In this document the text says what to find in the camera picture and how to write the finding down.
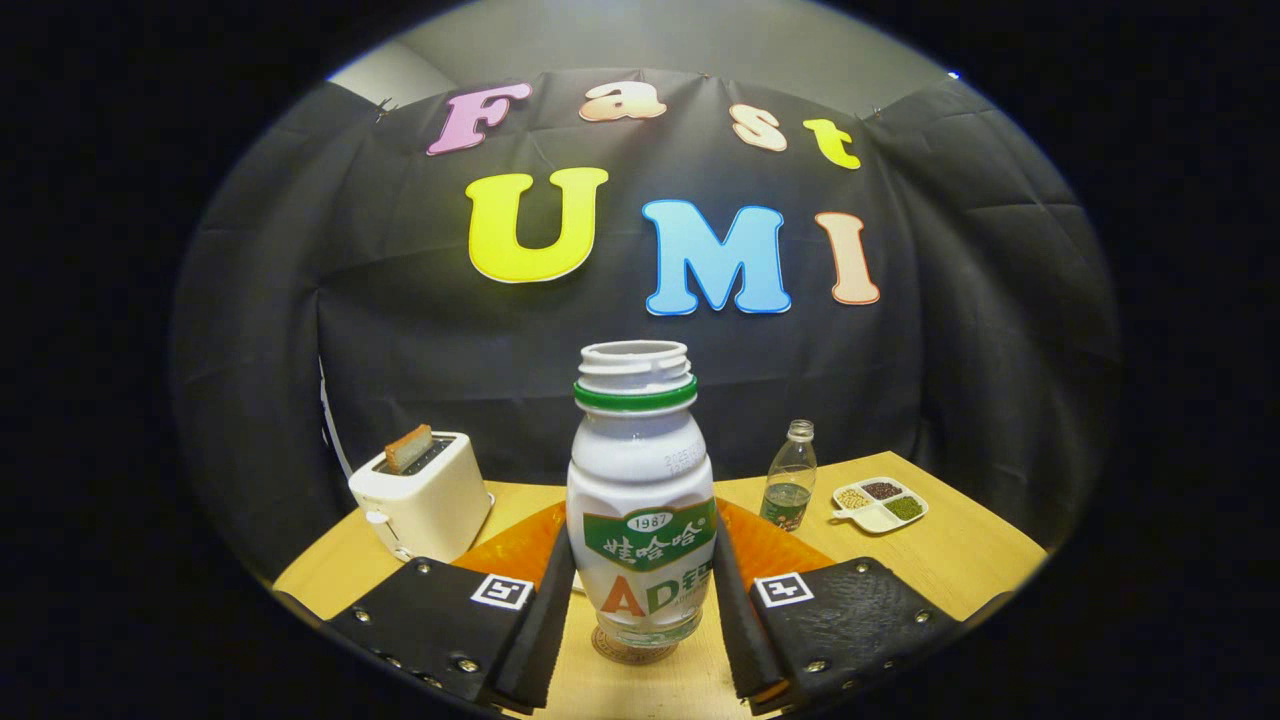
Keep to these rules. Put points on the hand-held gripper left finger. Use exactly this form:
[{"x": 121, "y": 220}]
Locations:
[{"x": 540, "y": 630}]

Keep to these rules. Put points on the white divided dish of beans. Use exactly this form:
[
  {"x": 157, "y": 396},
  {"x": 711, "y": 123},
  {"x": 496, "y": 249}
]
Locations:
[{"x": 880, "y": 503}]

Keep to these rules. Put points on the round cork coaster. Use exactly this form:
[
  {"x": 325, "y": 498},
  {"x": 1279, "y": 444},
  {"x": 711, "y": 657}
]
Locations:
[{"x": 635, "y": 654}]

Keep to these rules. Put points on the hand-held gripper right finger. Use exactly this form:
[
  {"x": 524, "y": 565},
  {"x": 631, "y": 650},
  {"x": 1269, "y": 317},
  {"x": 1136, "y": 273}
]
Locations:
[{"x": 745, "y": 630}]

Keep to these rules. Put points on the wooden table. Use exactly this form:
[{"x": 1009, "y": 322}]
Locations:
[{"x": 960, "y": 560}]

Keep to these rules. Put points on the toasted bread slice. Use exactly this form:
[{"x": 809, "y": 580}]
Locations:
[{"x": 408, "y": 448}]

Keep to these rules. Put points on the white juice bottle green label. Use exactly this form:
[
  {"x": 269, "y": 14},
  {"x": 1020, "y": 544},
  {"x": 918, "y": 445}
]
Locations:
[{"x": 640, "y": 470}]

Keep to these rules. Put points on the clear plastic water bottle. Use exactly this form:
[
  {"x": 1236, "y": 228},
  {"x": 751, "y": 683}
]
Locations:
[{"x": 788, "y": 490}]

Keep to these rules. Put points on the white toaster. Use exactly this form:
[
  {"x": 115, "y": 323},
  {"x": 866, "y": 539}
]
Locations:
[{"x": 430, "y": 510}]

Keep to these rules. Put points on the black backdrop cloth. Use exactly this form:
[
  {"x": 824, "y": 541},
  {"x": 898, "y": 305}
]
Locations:
[{"x": 450, "y": 360}]

